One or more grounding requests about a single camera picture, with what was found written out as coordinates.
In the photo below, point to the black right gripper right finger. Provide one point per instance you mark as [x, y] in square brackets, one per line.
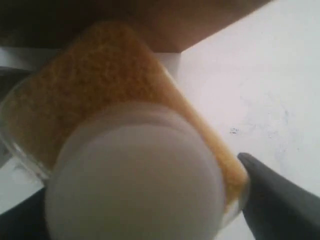
[278, 209]

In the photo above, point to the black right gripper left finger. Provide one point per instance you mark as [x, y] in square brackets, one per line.
[26, 221]

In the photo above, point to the yellow grain bottle white cap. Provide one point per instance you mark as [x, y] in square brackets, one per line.
[121, 152]

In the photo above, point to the brown paper bag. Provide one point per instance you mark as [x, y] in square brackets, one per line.
[170, 26]

